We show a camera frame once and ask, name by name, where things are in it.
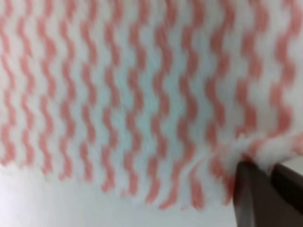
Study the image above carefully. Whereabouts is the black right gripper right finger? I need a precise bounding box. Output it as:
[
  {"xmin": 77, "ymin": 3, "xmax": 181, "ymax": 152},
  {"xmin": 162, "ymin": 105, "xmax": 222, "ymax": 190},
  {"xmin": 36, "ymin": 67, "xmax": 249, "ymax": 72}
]
[{"xmin": 271, "ymin": 164, "xmax": 303, "ymax": 213}]

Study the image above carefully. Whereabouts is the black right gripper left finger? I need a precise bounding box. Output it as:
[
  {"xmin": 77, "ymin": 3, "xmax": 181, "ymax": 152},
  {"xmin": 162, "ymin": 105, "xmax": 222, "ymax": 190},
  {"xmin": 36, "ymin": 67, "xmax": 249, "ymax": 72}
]
[{"xmin": 233, "ymin": 162, "xmax": 303, "ymax": 227}]

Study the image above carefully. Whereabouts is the pink white wavy striped towel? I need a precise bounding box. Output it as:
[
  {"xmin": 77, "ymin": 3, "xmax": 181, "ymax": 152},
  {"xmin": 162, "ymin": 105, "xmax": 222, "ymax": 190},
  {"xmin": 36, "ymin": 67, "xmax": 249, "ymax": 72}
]
[{"xmin": 0, "ymin": 0, "xmax": 303, "ymax": 210}]

